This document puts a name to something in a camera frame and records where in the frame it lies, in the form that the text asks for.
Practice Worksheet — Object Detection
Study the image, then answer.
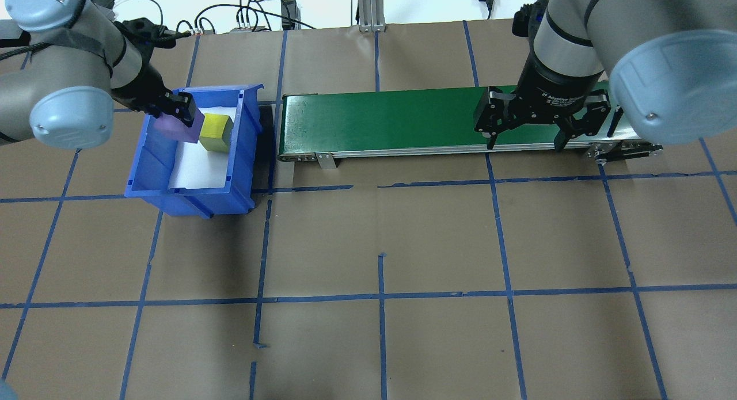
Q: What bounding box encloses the purple foam cube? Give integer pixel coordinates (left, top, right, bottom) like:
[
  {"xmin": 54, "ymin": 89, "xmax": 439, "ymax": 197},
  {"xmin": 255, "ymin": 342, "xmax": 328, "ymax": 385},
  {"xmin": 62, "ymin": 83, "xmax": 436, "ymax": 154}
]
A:
[{"xmin": 154, "ymin": 108, "xmax": 206, "ymax": 144}]

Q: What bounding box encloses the yellow foam cube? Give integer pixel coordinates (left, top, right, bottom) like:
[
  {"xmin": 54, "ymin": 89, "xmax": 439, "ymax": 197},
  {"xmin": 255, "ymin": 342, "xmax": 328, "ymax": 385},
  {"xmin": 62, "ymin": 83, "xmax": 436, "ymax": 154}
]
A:
[{"xmin": 199, "ymin": 113, "xmax": 234, "ymax": 154}]

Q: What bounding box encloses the blue plastic storage bin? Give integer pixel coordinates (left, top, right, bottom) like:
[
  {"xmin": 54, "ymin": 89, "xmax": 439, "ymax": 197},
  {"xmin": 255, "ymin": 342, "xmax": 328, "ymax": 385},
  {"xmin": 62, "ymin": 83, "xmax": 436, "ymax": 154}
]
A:
[{"xmin": 124, "ymin": 83, "xmax": 264, "ymax": 219}]

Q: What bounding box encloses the green conveyor belt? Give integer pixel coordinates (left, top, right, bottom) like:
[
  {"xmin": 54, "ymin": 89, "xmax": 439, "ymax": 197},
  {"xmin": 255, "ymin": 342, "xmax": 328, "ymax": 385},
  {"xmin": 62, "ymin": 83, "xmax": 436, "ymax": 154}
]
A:
[{"xmin": 276, "ymin": 81, "xmax": 664, "ymax": 170}]

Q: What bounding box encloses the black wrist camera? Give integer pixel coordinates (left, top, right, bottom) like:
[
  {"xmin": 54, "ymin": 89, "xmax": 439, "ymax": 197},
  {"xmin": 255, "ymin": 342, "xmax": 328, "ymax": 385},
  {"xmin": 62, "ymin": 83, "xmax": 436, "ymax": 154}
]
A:
[
  {"xmin": 112, "ymin": 19, "xmax": 176, "ymax": 49},
  {"xmin": 512, "ymin": 0, "xmax": 549, "ymax": 39}
]

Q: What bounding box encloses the aluminium frame post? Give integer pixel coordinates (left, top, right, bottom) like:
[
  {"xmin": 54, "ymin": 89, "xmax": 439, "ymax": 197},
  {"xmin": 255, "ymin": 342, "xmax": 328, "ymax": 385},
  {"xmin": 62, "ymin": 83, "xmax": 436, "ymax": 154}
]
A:
[{"xmin": 356, "ymin": 0, "xmax": 388, "ymax": 32}]

